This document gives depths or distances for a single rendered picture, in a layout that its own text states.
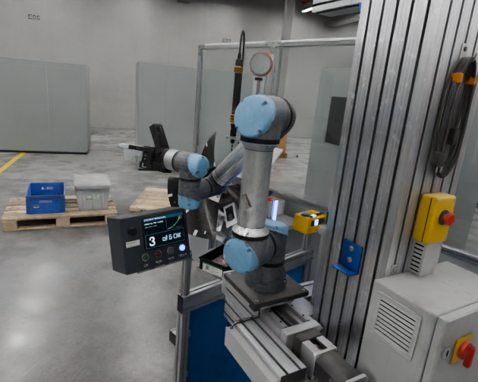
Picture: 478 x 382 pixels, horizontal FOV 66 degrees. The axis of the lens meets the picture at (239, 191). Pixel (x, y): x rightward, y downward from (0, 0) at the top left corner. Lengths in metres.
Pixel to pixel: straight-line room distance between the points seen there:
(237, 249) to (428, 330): 0.53
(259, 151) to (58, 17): 13.35
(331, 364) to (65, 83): 8.35
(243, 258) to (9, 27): 13.64
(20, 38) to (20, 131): 5.66
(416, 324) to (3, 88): 8.80
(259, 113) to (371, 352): 0.73
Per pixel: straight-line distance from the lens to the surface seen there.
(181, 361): 1.77
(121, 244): 1.28
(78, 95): 8.93
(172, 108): 7.42
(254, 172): 1.06
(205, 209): 2.03
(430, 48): 1.04
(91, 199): 4.74
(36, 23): 14.28
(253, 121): 1.02
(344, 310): 1.27
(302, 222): 2.01
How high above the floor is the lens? 1.69
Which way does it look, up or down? 15 degrees down
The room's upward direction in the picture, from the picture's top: 5 degrees clockwise
